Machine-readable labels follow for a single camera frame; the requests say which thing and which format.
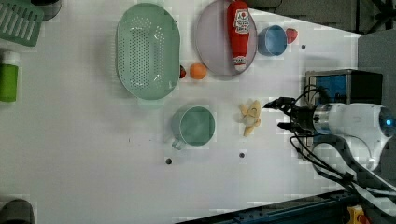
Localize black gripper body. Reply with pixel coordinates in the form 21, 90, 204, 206
289, 105, 315, 134

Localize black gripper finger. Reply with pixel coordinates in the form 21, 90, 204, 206
263, 97, 295, 109
277, 122, 294, 131

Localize yellow plush peeled banana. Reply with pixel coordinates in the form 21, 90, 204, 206
239, 101, 262, 137

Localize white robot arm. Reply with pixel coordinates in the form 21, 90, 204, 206
265, 97, 395, 217

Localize green mug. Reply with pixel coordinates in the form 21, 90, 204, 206
171, 105, 216, 150

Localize black toaster oven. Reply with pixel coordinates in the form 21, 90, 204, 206
304, 69, 383, 105

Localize blue bowl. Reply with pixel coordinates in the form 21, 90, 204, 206
258, 25, 287, 56

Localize red strawberry toy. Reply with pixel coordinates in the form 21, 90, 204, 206
286, 28, 298, 44

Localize small orange fruit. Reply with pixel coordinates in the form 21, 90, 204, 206
190, 63, 207, 79

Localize grey round plate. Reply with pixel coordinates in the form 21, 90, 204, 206
194, 0, 258, 76

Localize red plush ketchup bottle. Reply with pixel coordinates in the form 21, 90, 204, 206
227, 0, 250, 71

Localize small red tomato toy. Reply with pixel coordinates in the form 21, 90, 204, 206
179, 65, 187, 78

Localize green colander basket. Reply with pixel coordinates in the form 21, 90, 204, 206
116, 3, 180, 100

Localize black utensil holder cup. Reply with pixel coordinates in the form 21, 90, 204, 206
30, 0, 62, 21

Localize green bottle white cap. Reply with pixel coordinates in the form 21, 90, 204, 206
0, 51, 20, 103

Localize dark cylinder cup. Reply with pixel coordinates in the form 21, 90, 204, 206
0, 199, 35, 224

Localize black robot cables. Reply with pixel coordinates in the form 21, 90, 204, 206
289, 83, 396, 197

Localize blue metal frame rail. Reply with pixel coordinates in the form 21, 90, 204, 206
177, 190, 359, 224

